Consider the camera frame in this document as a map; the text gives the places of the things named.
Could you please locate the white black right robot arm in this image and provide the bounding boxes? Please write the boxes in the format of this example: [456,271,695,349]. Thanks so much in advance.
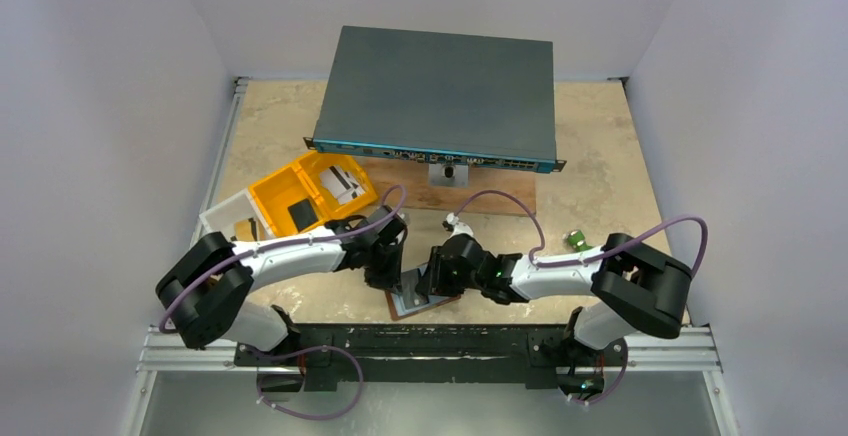
[415,233,693,350]

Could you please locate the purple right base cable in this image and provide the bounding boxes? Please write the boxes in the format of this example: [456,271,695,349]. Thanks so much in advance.
[566,346,629,408]

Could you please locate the brown wooden board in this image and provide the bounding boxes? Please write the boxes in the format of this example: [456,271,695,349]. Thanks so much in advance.
[357,157,536,216]

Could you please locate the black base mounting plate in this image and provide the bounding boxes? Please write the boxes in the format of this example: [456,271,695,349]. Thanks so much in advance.
[234,323,624,395]

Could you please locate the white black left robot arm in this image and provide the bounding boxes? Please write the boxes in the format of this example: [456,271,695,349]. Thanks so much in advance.
[155,205,407,353]

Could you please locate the grey metal camera stand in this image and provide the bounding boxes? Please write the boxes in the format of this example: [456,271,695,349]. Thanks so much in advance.
[428,163,469,188]

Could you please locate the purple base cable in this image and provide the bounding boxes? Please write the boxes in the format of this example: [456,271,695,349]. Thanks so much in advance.
[255,346,367,423]
[566,346,629,408]

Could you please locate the aluminium frame rail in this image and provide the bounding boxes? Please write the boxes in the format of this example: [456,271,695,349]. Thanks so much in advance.
[135,76,252,375]

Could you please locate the grey blue network switch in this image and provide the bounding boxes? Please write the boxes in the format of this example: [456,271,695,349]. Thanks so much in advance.
[304,26,565,174]

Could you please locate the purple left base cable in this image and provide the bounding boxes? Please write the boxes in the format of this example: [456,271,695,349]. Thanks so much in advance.
[255,346,367,423]

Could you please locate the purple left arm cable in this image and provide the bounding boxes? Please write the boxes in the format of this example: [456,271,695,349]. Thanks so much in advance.
[157,184,408,335]

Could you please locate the yellow plastic bin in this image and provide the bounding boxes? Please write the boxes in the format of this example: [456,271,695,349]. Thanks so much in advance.
[248,151,378,237]

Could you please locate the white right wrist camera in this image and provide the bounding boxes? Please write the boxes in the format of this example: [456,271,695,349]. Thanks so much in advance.
[442,213,474,237]

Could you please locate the white cards in bin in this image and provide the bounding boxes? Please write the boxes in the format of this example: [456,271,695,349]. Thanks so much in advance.
[319,165,365,206]

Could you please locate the brown leather card holder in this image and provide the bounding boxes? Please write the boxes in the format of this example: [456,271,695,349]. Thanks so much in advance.
[385,265,460,321]

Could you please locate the white plastic bin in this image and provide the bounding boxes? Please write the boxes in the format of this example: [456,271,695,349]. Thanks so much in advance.
[199,189,274,241]

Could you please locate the green toy figure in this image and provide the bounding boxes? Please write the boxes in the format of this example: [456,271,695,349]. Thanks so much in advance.
[564,229,592,252]

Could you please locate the black card in bin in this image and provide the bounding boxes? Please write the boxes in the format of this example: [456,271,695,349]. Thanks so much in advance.
[287,198,319,233]

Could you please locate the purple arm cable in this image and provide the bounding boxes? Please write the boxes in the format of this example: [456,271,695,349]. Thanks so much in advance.
[443,190,709,282]
[157,184,408,335]

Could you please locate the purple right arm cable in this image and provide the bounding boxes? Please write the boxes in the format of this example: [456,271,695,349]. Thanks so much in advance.
[443,190,709,282]

